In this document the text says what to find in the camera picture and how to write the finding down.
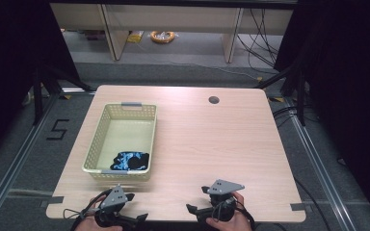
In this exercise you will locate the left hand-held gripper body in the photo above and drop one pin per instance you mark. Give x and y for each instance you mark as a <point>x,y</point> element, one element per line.
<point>114,200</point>

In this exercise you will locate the pale yellow plastic basket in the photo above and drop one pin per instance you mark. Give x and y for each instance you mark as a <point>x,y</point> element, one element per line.
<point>126,134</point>

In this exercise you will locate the black metal stand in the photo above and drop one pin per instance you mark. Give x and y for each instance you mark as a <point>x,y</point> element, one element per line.
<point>38,96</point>
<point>300,96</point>

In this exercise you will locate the grey tape strip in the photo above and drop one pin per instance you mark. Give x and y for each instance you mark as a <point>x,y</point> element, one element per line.
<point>56,200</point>
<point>298,207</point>

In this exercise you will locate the person's left hand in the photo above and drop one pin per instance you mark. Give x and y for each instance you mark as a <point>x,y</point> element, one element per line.
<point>86,224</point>

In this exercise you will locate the blue camouflage fingerless glove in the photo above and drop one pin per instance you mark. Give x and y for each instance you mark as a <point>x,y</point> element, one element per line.
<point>131,162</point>

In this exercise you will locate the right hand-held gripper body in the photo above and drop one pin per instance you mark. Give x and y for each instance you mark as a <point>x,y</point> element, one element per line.
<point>224,186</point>

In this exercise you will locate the person's right hand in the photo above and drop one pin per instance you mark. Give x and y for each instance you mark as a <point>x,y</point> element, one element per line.
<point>237,224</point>

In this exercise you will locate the metal floor rail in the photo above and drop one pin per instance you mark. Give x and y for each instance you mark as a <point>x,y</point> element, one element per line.
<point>321,173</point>
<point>16,163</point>

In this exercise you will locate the yellow packet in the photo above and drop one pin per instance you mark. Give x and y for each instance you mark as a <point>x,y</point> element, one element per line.
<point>135,37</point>

